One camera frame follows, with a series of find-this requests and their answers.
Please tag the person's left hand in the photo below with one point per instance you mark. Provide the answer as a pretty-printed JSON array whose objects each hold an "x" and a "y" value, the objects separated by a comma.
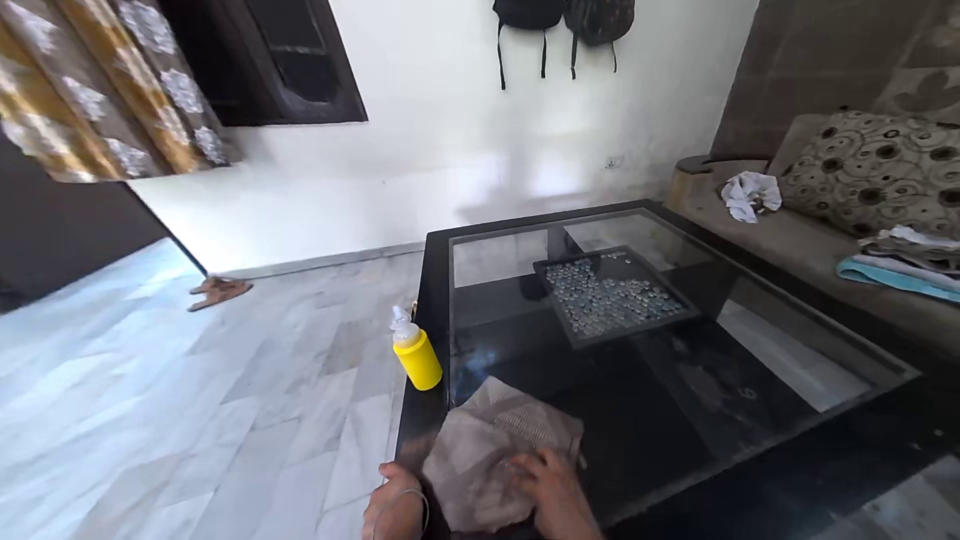
[{"x": 394, "y": 492}]

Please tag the person's right hand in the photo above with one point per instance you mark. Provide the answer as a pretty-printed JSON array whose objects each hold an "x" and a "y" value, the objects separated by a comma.
[{"x": 555, "y": 487}]

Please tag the person's right fingers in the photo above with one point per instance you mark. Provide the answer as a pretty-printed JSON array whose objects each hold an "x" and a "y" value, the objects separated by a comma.
[{"x": 530, "y": 464}]

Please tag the person's left fingers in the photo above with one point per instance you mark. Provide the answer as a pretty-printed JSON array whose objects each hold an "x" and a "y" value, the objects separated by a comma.
[{"x": 390, "y": 472}]

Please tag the grey-brown cloth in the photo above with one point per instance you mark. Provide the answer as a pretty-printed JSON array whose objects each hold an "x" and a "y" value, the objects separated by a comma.
[{"x": 474, "y": 450}]

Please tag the person's right forearm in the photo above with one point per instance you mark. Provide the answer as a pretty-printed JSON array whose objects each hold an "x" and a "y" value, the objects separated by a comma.
[{"x": 568, "y": 526}]

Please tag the person's left forearm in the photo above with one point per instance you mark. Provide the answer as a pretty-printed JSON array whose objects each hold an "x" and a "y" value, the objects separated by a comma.
[{"x": 394, "y": 533}]

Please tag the yellow spray bottle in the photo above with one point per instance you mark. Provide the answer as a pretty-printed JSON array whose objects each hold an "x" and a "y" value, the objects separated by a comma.
[{"x": 420, "y": 363}]

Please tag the black glass-topped table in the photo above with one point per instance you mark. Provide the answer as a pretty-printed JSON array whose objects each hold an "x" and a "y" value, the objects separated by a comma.
[{"x": 630, "y": 390}]

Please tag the black square tray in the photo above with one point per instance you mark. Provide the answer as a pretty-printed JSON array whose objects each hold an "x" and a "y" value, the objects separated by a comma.
[{"x": 582, "y": 339}]

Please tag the pile of glass pebbles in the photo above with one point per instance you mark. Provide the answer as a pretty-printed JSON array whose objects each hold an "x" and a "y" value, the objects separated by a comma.
[{"x": 611, "y": 302}]

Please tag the brown sandals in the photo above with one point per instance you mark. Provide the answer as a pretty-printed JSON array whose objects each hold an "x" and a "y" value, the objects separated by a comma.
[{"x": 219, "y": 291}]

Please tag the beige sofa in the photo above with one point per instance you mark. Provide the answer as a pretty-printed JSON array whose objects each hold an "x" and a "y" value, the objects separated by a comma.
[{"x": 787, "y": 238}]

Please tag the crumpled white cloth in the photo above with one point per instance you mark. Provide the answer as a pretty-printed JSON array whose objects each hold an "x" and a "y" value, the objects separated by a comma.
[{"x": 747, "y": 193}]

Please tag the dark framed window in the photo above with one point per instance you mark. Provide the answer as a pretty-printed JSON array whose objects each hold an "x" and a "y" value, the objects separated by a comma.
[{"x": 262, "y": 90}]

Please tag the stack of folded clothes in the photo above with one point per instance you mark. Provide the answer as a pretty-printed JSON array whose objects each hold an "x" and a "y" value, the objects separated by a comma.
[{"x": 904, "y": 271}]

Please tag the circle-patterned cushion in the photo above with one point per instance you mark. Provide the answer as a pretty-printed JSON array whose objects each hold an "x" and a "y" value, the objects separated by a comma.
[{"x": 874, "y": 176}]

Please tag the dark patterned backpack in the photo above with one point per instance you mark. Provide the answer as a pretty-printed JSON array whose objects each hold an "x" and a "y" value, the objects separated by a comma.
[{"x": 598, "y": 21}]

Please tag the plain black backpack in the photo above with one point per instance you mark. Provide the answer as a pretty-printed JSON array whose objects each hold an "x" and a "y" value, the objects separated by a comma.
[{"x": 529, "y": 13}]

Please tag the gold and grey floral curtain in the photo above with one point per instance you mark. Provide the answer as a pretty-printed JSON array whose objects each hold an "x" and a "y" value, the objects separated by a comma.
[{"x": 112, "y": 97}]

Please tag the white wall socket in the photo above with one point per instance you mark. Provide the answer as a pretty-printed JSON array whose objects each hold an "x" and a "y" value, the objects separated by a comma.
[{"x": 613, "y": 163}]

